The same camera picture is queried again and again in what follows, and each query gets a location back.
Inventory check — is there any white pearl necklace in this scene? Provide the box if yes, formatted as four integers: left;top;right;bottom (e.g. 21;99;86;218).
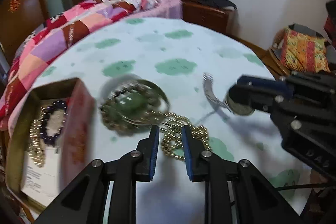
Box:
28;106;69;169

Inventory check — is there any dark cloth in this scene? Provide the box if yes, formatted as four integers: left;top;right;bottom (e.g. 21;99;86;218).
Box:
198;0;238;10

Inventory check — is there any red paper wall decoration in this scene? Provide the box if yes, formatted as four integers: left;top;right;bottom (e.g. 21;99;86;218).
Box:
8;0;21;13

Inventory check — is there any orange floral cushion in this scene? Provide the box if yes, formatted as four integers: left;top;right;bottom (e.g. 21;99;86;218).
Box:
278;27;331;73

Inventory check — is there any black cable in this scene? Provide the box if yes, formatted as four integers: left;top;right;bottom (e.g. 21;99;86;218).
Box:
276;182;334;191

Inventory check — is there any dark blue bead bracelet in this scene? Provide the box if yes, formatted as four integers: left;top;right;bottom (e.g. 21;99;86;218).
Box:
39;99;71;148

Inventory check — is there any pink bed sheet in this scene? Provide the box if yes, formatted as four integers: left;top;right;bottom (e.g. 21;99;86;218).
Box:
0;0;184;132

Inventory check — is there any gold bead necklace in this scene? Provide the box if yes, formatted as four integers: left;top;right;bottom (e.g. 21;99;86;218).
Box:
160;112;210;161

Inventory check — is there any printed paper sheet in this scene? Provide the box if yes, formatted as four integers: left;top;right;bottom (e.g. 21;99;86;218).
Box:
20;150;63;207

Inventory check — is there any rectangular metal tin box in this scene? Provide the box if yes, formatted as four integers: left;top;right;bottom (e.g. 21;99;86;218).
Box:
6;78;96;210

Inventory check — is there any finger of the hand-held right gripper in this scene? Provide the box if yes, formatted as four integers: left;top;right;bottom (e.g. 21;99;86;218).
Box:
236;75;297;99
226;83;284;115

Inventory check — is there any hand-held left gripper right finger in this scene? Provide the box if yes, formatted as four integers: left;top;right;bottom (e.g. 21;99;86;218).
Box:
182;125;305;224

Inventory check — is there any silver wristwatch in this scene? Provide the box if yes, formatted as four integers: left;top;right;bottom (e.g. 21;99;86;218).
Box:
203;72;257;117

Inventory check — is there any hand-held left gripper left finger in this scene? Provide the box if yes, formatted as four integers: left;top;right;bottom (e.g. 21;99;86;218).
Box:
34;125;160;224

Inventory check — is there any wicker chair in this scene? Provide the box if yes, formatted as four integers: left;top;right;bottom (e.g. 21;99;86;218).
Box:
268;24;334;77

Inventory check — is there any wooden nightstand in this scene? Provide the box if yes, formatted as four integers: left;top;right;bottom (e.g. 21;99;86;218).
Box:
182;1;235;35

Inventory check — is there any patchwork quilt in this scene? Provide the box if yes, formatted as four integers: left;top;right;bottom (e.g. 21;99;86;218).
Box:
0;0;168;130

